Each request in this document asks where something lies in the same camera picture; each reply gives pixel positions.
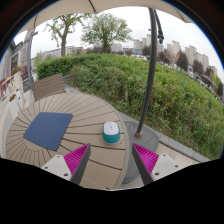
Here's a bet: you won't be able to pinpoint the dark curved umbrella pole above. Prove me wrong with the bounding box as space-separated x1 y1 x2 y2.
134 8 165 139

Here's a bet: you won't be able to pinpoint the beige umbrella canopy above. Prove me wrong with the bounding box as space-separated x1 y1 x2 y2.
18 0 194 34

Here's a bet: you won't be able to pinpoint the grey storefront building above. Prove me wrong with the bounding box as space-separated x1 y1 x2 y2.
0 39 24 101

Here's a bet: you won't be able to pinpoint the white and teal computer mouse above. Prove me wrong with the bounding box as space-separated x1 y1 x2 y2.
102 121 121 145

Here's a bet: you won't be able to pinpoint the round-crowned tree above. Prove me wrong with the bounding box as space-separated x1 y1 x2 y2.
81 12 133 54

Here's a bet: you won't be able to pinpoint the white planter with flowers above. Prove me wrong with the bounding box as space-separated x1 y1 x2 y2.
10 66 25 101

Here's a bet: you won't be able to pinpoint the grey umbrella base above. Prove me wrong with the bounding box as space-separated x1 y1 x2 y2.
122 119 161 185

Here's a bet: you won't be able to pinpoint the tall thick-trunked tree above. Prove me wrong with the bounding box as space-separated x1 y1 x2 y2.
44 13 91 58

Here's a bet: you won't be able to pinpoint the grey sign pillar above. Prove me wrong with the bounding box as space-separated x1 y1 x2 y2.
22 28 39 93

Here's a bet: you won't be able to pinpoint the dark blue mouse pad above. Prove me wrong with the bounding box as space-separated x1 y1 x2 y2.
22 111 74 152

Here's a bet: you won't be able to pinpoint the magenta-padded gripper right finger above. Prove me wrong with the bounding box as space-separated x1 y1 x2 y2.
131 143 183 186

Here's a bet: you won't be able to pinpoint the slatted wooden chair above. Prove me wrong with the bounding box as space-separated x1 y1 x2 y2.
31 72 67 102

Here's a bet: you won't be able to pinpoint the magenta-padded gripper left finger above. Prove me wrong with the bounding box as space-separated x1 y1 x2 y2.
41 143 92 186

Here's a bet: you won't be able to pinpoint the distant high-rise buildings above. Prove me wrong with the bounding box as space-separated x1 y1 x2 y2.
133 33 219 76

